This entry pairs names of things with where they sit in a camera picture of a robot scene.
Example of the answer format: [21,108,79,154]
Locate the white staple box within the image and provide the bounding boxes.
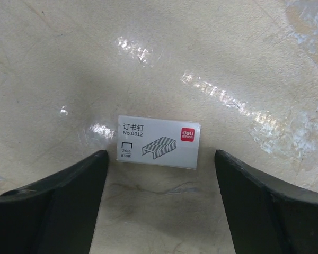
[117,115,201,170]

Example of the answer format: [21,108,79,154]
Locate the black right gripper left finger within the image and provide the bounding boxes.
[0,150,108,253]

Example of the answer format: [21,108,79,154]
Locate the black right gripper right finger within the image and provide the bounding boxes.
[214,150,318,253]

